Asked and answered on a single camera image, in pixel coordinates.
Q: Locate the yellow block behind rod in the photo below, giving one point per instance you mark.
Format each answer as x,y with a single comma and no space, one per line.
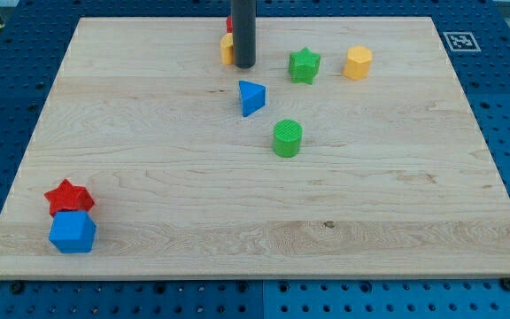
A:
227,49

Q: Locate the red star block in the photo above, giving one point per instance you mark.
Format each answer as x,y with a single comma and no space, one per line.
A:
69,197

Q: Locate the green cylinder block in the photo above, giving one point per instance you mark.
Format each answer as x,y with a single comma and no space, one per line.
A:
287,138

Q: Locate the light wooden board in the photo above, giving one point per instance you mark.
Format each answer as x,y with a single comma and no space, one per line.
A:
393,179

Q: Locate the green star block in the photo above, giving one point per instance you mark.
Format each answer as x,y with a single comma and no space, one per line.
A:
304,65

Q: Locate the blue triangle block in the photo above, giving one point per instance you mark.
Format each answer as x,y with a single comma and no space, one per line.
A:
253,97

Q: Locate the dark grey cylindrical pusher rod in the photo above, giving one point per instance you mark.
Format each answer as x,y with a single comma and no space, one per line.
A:
243,14

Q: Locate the white fiducial marker tag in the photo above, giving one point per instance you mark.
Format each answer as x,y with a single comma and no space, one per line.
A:
461,41

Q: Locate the yellow hexagon block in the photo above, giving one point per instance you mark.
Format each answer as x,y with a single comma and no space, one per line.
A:
358,62

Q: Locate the red block behind rod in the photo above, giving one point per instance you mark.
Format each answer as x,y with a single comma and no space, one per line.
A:
229,24

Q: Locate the blue cube block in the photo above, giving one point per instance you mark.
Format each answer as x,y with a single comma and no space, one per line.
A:
73,232

